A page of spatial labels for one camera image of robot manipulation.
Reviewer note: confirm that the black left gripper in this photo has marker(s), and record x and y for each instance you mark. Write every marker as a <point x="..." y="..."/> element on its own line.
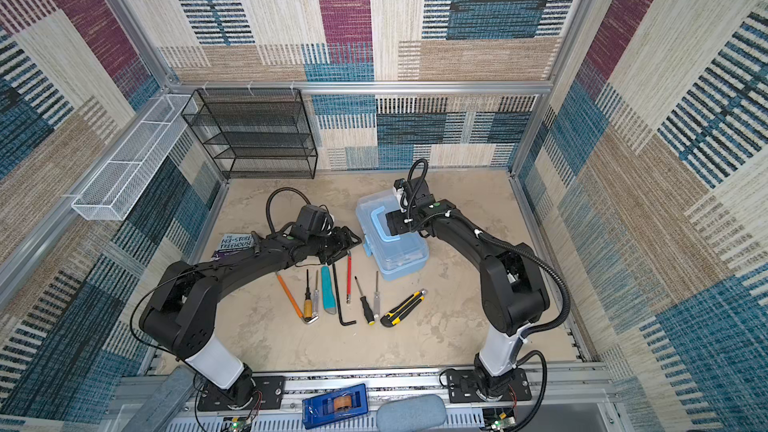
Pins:
<point x="343" y="242"/>

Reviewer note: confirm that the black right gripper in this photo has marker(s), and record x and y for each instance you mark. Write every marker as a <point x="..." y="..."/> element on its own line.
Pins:
<point x="396" y="224"/>

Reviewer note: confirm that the blue plastic tool box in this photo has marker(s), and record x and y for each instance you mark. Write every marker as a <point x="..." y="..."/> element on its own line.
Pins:
<point x="396" y="255"/>

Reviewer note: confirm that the clear handled screwdriver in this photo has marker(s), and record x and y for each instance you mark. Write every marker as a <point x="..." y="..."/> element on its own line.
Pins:
<point x="377" y="297"/>

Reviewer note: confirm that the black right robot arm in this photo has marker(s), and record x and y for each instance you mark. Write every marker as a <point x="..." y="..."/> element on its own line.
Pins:
<point x="521" y="294"/>

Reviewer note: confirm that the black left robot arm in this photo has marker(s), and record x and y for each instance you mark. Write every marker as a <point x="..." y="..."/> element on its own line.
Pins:
<point x="180" y="314"/>

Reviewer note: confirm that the red hex key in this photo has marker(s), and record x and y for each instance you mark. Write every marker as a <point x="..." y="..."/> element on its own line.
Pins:
<point x="349" y="277"/>

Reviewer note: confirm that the teal utility knife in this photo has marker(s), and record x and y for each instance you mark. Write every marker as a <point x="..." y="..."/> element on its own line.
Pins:
<point x="327" y="291"/>

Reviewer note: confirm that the orange hex key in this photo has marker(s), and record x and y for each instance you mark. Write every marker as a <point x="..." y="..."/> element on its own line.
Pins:
<point x="289" y="295"/>

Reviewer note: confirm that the yellow black utility knife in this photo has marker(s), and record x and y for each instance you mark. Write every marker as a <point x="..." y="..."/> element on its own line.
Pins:
<point x="397" y="314"/>

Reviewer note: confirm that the colourful paperback book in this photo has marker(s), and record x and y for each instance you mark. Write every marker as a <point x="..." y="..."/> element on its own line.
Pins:
<point x="232" y="243"/>

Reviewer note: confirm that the blue tape dispenser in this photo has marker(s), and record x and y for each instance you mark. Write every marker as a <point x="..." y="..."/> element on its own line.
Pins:
<point x="335" y="406"/>

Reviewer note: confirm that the grey foam pad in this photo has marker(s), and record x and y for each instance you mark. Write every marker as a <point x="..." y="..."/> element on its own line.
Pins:
<point x="413" y="414"/>

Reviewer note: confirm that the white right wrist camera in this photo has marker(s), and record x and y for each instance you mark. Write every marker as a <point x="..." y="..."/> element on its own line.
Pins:
<point x="403" y="189"/>

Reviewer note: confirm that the black handled screwdriver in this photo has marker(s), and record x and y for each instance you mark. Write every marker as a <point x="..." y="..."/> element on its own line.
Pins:
<point x="366" y="308"/>

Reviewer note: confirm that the black wire mesh shelf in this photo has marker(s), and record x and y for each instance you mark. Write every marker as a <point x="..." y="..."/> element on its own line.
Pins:
<point x="254" y="133"/>

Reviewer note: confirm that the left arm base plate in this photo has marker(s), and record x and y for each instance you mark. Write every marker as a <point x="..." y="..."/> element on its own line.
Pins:
<point x="266" y="393"/>

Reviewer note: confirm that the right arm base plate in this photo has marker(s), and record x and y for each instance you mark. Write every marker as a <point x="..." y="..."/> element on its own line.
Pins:
<point x="467" y="386"/>

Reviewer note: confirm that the white wire mesh basket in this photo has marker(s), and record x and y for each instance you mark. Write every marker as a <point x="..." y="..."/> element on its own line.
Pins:
<point x="115" y="189"/>

